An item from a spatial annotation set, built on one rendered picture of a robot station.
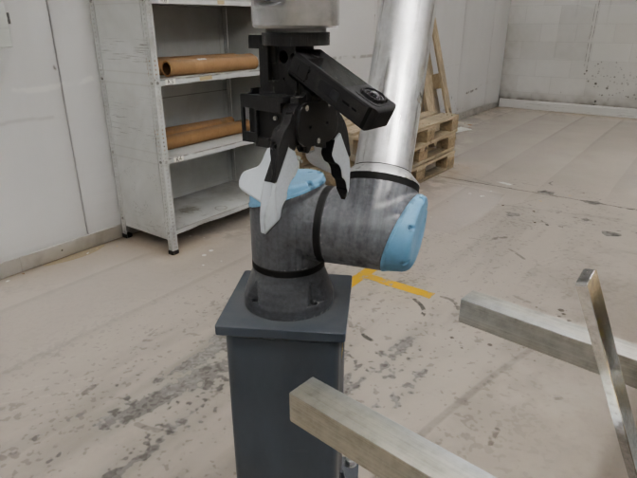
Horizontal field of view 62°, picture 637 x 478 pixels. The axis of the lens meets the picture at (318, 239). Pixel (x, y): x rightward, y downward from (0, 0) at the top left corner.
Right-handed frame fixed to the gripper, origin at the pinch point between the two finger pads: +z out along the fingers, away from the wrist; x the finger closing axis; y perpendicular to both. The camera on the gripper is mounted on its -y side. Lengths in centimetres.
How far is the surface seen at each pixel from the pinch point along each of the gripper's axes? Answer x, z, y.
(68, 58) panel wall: -101, -4, 225
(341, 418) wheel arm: 18.3, 7.7, -16.7
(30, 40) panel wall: -84, -13, 225
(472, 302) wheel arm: -6.4, 8.1, -17.6
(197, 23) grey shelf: -184, -20, 225
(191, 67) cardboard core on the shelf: -142, 1, 185
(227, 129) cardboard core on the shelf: -174, 38, 195
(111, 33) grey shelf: -116, -15, 209
